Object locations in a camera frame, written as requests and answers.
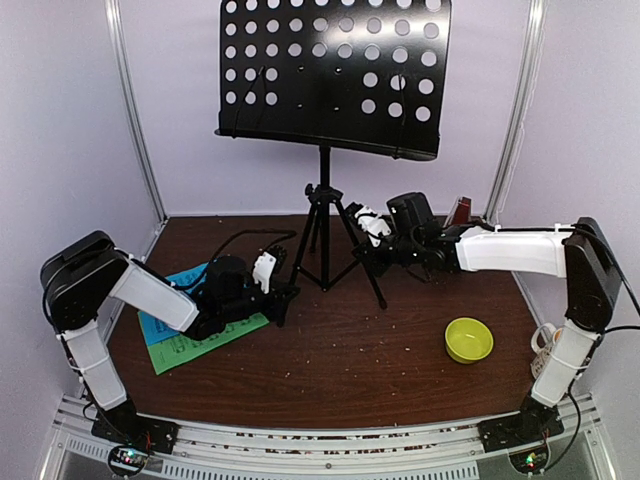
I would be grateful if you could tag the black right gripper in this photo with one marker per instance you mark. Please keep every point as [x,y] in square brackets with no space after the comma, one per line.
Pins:
[377,266]

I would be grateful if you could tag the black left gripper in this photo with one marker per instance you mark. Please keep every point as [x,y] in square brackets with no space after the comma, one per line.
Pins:
[275,304]

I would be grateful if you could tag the blue sheet music page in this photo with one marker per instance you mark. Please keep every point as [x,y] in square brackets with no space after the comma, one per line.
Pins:
[167,311]

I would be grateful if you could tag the green sheet music page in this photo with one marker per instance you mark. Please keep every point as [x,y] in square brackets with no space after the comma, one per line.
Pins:
[168,348]

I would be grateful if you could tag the black music stand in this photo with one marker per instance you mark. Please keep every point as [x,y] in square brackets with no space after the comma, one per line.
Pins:
[366,76]

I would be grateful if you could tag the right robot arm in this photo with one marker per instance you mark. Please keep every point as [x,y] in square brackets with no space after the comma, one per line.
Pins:
[576,256]

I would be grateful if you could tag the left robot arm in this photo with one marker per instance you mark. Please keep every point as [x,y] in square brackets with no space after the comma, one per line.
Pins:
[79,281]

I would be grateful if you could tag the wooden metronome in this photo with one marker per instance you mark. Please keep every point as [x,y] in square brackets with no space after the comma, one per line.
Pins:
[460,212]

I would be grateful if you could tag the lime green bowl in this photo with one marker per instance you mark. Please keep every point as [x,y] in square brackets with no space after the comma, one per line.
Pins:
[468,340]

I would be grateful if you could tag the white patterned mug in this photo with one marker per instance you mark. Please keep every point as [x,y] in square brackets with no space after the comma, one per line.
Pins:
[542,342]

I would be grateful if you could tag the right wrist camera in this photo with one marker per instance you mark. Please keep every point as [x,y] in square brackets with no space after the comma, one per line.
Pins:
[373,225]

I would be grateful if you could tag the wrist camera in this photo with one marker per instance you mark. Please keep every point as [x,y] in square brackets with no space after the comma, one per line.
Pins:
[373,225]
[263,269]

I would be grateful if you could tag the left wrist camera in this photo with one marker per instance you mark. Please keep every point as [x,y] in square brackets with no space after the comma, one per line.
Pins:
[263,269]

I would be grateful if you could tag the front aluminium rail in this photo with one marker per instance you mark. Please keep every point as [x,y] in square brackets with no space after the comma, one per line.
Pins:
[444,450]

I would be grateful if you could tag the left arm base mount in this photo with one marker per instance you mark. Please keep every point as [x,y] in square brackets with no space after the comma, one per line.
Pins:
[135,438]

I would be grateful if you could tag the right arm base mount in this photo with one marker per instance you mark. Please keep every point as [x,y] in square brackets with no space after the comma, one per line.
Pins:
[524,435]

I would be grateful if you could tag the right aluminium frame post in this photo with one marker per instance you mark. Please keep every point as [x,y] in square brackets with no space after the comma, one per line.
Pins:
[524,93]

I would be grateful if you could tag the aluminium frame post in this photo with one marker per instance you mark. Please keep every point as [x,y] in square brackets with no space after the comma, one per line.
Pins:
[524,93]
[118,41]

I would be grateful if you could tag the left aluminium frame post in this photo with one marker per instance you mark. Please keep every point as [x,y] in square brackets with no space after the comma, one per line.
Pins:
[118,41]

